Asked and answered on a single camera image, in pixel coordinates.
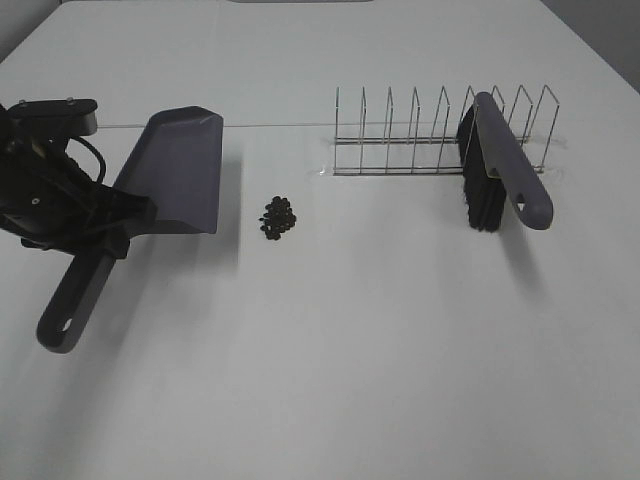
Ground grey plastic dustpan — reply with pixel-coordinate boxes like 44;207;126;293
36;106;224;354

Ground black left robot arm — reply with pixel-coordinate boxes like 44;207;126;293
1;99;156;260

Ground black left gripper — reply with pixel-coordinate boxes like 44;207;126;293
1;142;157;260

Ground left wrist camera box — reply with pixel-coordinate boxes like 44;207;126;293
8;98;98;138

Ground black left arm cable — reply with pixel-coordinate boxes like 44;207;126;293
64;134;109;184

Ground pile of coffee beans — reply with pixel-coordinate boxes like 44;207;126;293
258;196;297;241

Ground grey hand brush black bristles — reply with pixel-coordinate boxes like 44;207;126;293
456;92;554;232

